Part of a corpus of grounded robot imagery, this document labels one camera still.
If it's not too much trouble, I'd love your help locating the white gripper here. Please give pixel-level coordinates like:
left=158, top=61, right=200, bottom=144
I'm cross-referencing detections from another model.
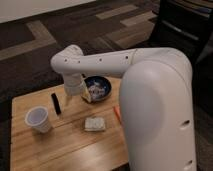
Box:
left=63, top=74, right=92, bottom=106

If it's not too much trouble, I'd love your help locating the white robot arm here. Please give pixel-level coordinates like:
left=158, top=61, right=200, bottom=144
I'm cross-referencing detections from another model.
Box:
left=50, top=45, right=197, bottom=171

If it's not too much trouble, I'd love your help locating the dark blue bowl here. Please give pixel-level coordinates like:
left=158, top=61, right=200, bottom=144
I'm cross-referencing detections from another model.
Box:
left=84, top=76, right=112, bottom=103

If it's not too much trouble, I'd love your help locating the orange carrot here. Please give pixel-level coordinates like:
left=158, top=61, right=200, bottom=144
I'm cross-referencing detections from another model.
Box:
left=114, top=106, right=121, bottom=123

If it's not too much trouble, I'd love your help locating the white plastic cup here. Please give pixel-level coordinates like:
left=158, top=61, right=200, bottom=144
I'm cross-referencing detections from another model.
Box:
left=25, top=106, right=51, bottom=133

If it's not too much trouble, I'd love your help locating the black cabinet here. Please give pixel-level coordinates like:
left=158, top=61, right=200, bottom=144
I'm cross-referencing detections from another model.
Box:
left=149, top=0, right=213, bottom=64

